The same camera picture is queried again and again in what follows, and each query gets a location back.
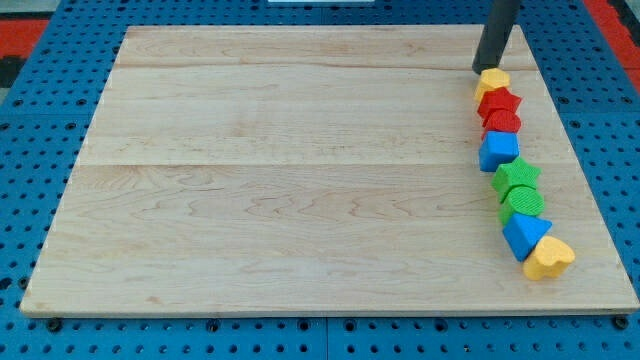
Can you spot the blue cube block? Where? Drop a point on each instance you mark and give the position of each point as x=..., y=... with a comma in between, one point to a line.
x=498, y=148

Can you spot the light wooden board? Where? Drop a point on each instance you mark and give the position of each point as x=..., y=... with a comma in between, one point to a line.
x=311, y=171

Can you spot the red half-round block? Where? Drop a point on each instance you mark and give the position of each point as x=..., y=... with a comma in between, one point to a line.
x=501, y=121

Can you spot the green star block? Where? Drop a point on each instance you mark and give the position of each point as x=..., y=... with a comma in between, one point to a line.
x=517, y=173

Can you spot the red star block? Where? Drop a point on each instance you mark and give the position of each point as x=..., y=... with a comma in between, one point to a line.
x=499, y=99

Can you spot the yellow pentagon block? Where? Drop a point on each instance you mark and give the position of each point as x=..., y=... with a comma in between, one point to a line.
x=490, y=80

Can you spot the green cylinder block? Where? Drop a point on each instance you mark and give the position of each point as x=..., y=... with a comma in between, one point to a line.
x=522, y=200

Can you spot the blue triangle block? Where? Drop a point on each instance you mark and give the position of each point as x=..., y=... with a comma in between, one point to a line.
x=523, y=232

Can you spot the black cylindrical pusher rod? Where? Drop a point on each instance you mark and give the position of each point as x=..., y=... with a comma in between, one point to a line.
x=495, y=34

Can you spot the yellow heart block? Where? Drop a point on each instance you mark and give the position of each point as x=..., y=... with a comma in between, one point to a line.
x=549, y=259

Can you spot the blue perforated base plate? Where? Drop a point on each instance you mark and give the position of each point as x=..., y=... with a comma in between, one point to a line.
x=48, y=109

